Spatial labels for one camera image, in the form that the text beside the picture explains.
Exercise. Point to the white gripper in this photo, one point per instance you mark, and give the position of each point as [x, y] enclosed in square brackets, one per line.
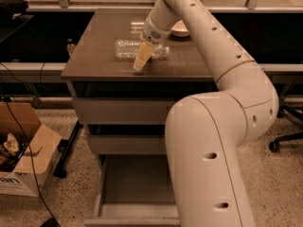
[151, 33]

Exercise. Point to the clear plastic water bottle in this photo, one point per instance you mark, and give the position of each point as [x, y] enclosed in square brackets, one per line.
[127, 50]

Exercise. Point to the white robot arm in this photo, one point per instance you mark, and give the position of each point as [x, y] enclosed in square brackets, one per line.
[203, 131]

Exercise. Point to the grey drawer cabinet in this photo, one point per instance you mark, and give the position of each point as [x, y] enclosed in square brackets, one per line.
[94, 71]

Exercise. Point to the small yellow bottle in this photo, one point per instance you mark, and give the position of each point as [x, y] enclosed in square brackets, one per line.
[70, 47]

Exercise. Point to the grey top drawer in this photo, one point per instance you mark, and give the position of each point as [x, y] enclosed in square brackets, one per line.
[121, 111]

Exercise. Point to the grey middle drawer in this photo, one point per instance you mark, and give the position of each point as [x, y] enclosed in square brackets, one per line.
[126, 144]

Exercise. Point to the grey open bottom drawer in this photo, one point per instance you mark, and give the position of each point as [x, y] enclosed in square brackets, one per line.
[134, 191]

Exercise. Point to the white bowl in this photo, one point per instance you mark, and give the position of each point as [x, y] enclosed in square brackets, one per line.
[180, 30]

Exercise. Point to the black table leg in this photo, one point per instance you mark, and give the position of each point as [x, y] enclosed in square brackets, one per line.
[65, 147]

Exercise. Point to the black bag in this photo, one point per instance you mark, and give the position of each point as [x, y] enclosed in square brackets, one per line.
[12, 9]

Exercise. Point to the open cardboard box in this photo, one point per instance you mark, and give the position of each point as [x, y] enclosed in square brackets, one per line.
[41, 143]

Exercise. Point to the crumpled snack bag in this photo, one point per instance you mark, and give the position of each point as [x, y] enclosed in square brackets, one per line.
[11, 152]

